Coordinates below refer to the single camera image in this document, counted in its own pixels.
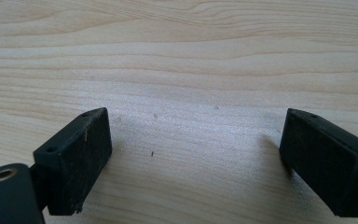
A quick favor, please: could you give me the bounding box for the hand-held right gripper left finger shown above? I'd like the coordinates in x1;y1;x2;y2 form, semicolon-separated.
30;106;114;217

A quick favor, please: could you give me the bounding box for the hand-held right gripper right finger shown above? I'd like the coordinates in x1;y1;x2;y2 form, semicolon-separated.
278;107;358;218

